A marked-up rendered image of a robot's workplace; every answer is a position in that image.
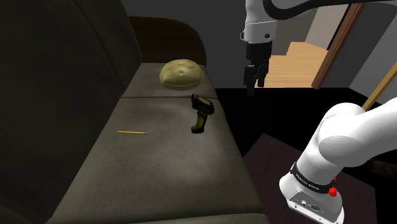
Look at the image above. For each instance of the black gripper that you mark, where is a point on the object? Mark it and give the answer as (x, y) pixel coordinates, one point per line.
(259, 51)

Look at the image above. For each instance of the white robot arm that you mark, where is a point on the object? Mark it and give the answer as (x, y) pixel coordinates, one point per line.
(347, 139)

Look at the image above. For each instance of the yellow black handheld scanner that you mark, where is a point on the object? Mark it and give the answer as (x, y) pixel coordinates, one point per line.
(202, 112)

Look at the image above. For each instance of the round yellow cushion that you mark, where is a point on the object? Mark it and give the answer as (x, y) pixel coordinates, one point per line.
(181, 74)

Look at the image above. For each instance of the dark robot stand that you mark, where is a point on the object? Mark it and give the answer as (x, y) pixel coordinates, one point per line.
(279, 164)

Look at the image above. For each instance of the dark grey sofa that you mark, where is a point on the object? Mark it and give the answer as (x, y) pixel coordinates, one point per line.
(149, 155)

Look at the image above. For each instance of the yellow pencil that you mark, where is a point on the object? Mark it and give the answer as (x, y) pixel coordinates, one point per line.
(131, 132)

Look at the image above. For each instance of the brown wooden door frame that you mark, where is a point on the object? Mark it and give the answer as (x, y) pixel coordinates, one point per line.
(336, 46)

